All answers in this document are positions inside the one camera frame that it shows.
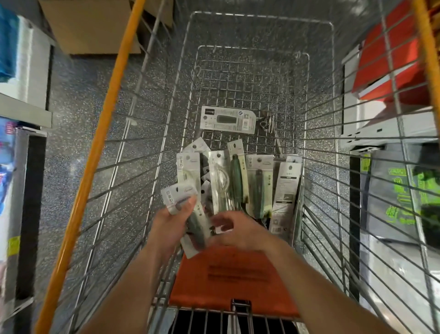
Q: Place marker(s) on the person's left hand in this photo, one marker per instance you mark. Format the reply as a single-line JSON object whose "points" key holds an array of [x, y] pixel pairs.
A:
{"points": [[168, 230]]}

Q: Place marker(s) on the person's right hand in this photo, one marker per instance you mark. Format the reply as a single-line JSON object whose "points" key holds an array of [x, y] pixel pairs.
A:
{"points": [[244, 234]]}

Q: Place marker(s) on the pile of packaged kitchen tools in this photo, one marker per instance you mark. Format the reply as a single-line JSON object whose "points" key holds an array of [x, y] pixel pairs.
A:
{"points": [[261, 182]]}

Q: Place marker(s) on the grey carded item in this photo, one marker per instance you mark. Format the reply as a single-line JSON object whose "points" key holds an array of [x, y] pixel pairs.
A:
{"points": [[227, 120]]}

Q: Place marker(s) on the kitchen tools display rack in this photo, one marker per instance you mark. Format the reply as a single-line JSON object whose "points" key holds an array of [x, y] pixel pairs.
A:
{"points": [[392, 131]]}

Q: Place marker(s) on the person's left forearm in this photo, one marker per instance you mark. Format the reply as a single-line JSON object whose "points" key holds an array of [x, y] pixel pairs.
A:
{"points": [[127, 296]]}

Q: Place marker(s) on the person's right forearm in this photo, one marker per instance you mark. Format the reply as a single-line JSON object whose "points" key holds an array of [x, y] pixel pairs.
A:
{"points": [[323, 292]]}

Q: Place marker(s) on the orange cart seat flap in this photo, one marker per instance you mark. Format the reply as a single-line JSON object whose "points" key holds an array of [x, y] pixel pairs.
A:
{"points": [[234, 282]]}

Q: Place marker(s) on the white side shelf unit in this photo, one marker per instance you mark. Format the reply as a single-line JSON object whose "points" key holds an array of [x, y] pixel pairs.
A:
{"points": [[24, 227]]}

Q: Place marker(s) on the green black packets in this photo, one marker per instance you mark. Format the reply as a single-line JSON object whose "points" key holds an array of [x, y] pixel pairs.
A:
{"points": [[405, 196]]}

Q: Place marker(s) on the white display platform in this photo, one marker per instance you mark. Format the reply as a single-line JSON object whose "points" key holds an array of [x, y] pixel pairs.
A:
{"points": [[31, 69]]}

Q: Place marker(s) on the red packets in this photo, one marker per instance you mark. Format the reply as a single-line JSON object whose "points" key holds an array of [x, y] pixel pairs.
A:
{"points": [[395, 55]]}

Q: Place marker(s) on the blue boxes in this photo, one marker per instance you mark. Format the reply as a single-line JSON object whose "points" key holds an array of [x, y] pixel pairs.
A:
{"points": [[8, 41]]}

